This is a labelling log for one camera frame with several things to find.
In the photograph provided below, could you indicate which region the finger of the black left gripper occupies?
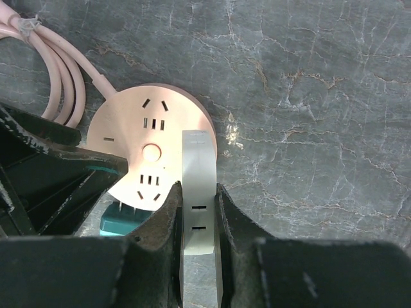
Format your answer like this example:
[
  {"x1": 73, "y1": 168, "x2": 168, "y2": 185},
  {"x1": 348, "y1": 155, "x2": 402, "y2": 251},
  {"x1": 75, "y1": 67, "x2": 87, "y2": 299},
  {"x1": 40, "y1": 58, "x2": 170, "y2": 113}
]
[
  {"x1": 1, "y1": 144, "x2": 128, "y2": 237},
  {"x1": 1, "y1": 103, "x2": 81, "y2": 151}
]

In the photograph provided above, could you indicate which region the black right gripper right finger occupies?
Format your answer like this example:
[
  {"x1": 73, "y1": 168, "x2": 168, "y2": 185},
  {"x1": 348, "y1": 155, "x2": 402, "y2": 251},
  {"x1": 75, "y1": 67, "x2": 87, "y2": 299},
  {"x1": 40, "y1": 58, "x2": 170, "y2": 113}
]
[{"x1": 214, "y1": 185, "x2": 410, "y2": 307}]

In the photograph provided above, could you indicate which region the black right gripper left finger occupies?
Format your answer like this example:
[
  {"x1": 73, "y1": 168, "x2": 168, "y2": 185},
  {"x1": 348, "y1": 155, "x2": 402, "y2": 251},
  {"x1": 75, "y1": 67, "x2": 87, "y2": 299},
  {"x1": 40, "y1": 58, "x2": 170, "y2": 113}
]
[{"x1": 1, "y1": 182, "x2": 183, "y2": 307}]

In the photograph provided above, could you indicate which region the pink round power strip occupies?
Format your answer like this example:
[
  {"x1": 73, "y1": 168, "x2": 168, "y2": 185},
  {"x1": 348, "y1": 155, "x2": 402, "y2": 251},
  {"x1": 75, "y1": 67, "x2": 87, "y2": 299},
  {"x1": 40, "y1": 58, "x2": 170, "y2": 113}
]
[{"x1": 86, "y1": 83, "x2": 217, "y2": 211}]

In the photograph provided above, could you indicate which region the white plug adapter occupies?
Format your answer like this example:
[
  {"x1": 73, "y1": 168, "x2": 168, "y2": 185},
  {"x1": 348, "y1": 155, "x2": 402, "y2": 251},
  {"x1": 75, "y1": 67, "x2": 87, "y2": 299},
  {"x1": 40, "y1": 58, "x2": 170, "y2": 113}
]
[{"x1": 182, "y1": 130, "x2": 216, "y2": 255}]

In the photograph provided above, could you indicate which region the teal charger adapter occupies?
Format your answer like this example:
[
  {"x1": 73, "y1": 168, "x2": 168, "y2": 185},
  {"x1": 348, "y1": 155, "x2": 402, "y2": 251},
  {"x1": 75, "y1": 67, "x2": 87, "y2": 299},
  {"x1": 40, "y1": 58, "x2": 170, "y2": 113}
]
[{"x1": 99, "y1": 201, "x2": 153, "y2": 236}]

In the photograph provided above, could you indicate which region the pink coiled cable with plug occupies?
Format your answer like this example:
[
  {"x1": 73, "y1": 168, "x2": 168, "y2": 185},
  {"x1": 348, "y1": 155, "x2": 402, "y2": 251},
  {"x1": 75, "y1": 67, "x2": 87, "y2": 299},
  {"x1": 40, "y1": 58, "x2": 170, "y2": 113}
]
[{"x1": 0, "y1": 0, "x2": 118, "y2": 128}]

